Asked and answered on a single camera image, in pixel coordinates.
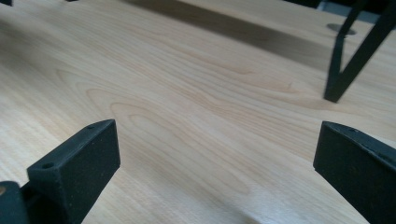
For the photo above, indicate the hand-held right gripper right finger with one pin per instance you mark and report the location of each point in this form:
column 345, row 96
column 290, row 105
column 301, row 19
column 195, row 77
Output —
column 358, row 174

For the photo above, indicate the black metal shelf rack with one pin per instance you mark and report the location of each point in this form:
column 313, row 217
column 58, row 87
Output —
column 335, row 87

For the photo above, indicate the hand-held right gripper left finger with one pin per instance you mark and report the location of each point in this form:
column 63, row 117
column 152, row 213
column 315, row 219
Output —
column 77, row 165

